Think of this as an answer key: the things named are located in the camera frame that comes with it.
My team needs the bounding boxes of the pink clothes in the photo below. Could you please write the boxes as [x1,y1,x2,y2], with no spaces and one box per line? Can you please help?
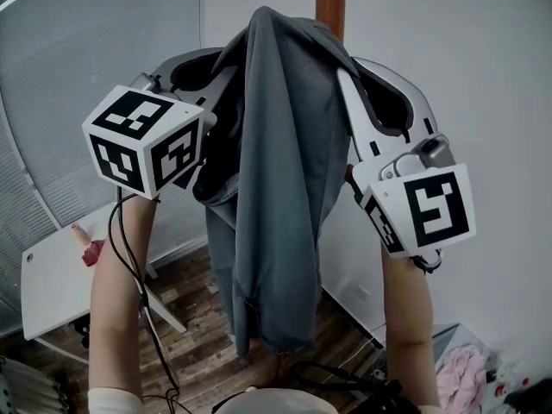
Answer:
[435,343,492,414]

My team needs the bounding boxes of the white table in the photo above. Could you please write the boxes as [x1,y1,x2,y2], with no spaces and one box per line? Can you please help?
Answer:
[20,200,190,354]

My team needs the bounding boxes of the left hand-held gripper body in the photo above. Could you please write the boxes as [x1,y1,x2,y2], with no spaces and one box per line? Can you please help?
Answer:
[81,73,216,200]

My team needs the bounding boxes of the small red item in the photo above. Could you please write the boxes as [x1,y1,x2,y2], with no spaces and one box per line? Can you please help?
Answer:
[80,238,106,269]

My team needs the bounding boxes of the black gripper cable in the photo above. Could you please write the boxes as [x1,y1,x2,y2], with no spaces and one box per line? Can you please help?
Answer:
[106,185,185,414]

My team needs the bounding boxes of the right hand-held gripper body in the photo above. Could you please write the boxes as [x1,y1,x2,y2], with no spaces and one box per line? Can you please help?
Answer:
[351,134,478,260]

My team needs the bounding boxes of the black straps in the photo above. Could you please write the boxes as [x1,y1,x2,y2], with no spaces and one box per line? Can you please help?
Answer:
[287,360,409,414]

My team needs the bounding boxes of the white ribbed garment with buttons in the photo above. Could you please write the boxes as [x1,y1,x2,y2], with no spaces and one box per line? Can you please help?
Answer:
[0,354,71,414]

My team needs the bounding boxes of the small beige item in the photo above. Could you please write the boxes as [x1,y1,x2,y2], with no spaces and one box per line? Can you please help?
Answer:
[70,221,91,249]

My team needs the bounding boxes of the person's left forearm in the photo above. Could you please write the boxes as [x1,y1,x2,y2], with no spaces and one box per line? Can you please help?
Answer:
[87,194,160,407]

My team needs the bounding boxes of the person's right forearm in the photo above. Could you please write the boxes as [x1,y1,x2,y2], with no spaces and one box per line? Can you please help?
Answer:
[378,242,442,410]

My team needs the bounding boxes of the grey-blue garment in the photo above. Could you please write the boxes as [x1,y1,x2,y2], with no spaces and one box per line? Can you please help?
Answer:
[191,5,367,358]

